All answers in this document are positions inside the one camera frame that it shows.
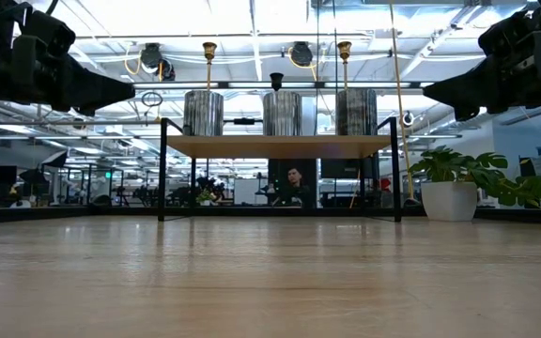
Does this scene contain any white plant pot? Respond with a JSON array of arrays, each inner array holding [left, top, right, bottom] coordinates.
[[420, 181, 479, 223]]

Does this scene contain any wooden shelf black metal frame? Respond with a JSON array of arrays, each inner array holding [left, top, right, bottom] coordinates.
[[157, 115, 403, 223]]

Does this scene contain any small potted desk plant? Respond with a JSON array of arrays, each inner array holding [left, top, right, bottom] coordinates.
[[194, 188, 218, 207]]

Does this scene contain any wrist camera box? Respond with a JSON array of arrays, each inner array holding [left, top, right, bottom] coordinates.
[[14, 8, 77, 60], [477, 8, 541, 57]]

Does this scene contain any black hanging cable loop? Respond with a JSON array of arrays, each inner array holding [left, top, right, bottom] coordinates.
[[140, 90, 164, 108]]

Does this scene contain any black ceiling cable reel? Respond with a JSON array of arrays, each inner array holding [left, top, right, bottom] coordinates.
[[291, 40, 314, 67], [139, 41, 177, 82]]

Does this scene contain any silver candle jar flower label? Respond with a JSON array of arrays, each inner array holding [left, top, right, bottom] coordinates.
[[183, 89, 225, 138]]

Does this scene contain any person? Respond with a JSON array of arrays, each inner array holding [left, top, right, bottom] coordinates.
[[270, 167, 317, 208]]

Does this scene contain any black wall screen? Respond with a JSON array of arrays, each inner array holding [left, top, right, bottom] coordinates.
[[320, 158, 375, 179]]

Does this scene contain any silver ribbed candle tin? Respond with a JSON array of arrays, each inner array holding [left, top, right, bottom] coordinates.
[[262, 90, 303, 138]]

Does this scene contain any black cell frame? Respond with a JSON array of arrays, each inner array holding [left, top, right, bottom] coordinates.
[[0, 206, 541, 225]]

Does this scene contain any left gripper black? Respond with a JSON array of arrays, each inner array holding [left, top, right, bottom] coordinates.
[[0, 27, 136, 117]]

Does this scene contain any silver candle tin orange label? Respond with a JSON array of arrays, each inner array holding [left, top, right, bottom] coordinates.
[[335, 87, 379, 137]]

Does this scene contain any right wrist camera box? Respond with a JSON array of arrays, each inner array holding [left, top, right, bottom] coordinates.
[[477, 8, 541, 57]]

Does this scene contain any black studio light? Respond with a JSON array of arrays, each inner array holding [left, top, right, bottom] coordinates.
[[39, 148, 69, 169]]

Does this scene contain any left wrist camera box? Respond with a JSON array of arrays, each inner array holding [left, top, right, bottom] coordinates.
[[14, 8, 77, 60]]

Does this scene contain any green monstera plant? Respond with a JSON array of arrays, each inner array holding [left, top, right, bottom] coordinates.
[[409, 144, 541, 209]]

